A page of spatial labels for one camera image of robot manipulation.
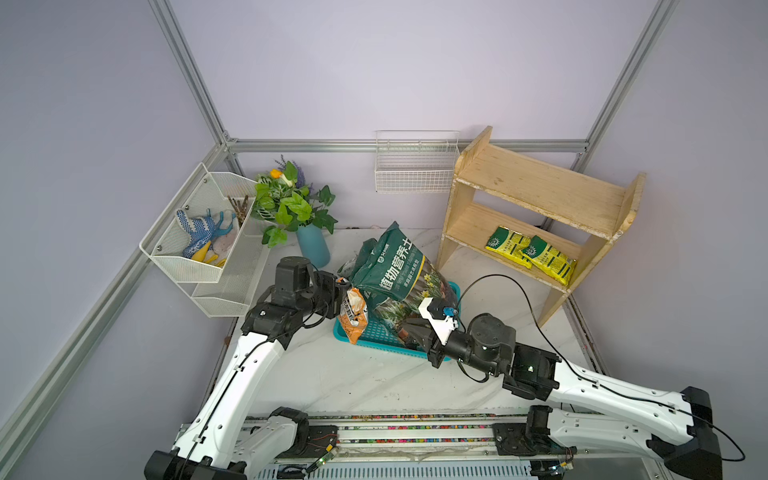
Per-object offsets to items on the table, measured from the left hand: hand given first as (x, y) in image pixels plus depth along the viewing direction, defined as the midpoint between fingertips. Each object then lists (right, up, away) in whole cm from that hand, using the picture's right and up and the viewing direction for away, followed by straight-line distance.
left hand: (354, 278), depth 73 cm
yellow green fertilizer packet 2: (+53, +5, +9) cm, 54 cm away
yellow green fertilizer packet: (+43, +10, +13) cm, 47 cm away
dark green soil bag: (+10, +2, +4) cm, 10 cm away
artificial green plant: (-21, +22, +11) cm, 33 cm away
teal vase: (-17, +9, +26) cm, 32 cm away
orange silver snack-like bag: (0, -9, 0) cm, 9 cm away
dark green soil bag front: (+1, +6, +9) cm, 11 cm away
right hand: (+13, -10, -7) cm, 18 cm away
